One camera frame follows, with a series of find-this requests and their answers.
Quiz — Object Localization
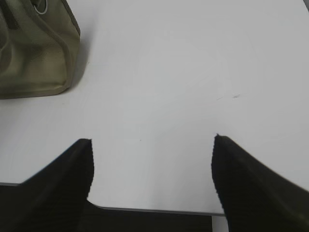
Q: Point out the yellow canvas tote bag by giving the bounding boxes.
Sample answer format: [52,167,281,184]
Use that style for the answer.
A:
[0,0,80,99]

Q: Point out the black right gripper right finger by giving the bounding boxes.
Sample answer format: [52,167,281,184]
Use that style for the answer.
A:
[211,134,309,232]

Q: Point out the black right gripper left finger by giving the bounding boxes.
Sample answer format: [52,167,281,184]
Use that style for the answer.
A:
[0,139,94,232]

